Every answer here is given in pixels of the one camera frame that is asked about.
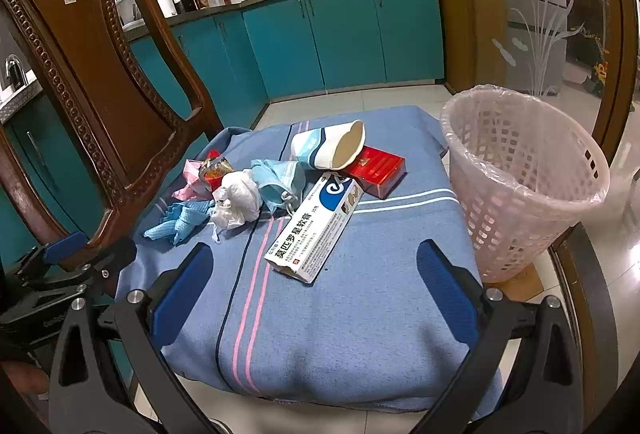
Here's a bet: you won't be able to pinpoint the carved wooden chair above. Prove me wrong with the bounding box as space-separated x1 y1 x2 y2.
1 0 222 253

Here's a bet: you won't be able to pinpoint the blue striped cloth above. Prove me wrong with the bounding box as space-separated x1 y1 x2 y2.
115 104 507 415

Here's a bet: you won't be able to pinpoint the red cigarette box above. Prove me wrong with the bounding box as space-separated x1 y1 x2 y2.
342 146 406 200

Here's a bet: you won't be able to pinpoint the white paper cup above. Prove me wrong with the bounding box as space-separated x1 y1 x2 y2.
291 120 366 172

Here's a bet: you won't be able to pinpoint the blue face mask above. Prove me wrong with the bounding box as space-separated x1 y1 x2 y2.
250 160 306 215

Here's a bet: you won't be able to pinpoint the white medicine box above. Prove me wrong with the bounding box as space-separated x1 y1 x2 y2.
265 172 363 284

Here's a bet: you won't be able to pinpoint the pink plastic wrapper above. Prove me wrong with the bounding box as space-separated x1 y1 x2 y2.
171 149 233 202

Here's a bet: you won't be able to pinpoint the light blue rag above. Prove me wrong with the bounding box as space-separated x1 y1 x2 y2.
143 200 214 246

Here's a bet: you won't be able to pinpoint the teal lower kitchen cabinets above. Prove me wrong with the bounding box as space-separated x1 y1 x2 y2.
6 0 445 235

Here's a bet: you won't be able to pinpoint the white plastic trash basket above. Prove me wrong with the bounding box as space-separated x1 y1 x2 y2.
440 85 611 283

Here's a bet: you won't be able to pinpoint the person's left hand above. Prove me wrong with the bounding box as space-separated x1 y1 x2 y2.
1 362 49 396

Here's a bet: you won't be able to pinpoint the yellow toy vehicle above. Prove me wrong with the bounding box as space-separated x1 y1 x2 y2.
582 49 608 98

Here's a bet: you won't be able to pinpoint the etched glass sliding door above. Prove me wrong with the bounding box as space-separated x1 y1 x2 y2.
439 0 639 157

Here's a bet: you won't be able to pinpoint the white tissue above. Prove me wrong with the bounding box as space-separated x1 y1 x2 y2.
210 169 262 230

